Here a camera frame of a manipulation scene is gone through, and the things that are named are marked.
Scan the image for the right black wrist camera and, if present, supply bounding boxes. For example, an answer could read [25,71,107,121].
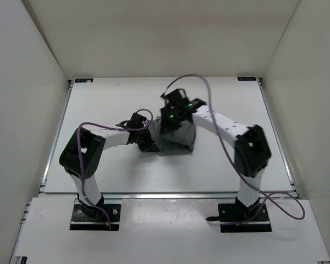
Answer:
[160,89,189,108]

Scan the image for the blue table label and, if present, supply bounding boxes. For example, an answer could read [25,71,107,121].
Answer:
[237,76,256,81]
[74,78,94,83]

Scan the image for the right blue table label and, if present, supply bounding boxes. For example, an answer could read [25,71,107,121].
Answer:
[237,76,256,81]

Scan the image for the purple cable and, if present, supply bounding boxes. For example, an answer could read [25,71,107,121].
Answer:
[76,108,155,227]
[161,74,305,224]

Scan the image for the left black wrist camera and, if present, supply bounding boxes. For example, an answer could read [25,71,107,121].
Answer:
[116,112,148,131]

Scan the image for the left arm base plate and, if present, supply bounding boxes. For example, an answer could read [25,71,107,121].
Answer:
[69,198,122,232]

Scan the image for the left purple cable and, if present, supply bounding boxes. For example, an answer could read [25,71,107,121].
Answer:
[76,108,155,227]

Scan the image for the grey pleated skirt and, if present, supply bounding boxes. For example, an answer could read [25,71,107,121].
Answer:
[148,118,197,156]

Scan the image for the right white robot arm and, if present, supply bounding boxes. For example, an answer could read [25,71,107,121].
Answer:
[161,96,272,220]

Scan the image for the left blue table label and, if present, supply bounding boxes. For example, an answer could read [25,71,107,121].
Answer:
[74,78,94,83]

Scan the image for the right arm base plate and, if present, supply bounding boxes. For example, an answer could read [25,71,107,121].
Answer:
[206,197,272,233]

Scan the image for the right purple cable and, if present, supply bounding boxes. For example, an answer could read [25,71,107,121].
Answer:
[161,74,305,224]

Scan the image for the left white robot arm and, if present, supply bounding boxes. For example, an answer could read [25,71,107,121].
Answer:
[59,120,159,221]

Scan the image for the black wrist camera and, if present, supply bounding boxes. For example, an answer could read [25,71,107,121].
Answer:
[160,89,189,108]
[116,112,148,131]

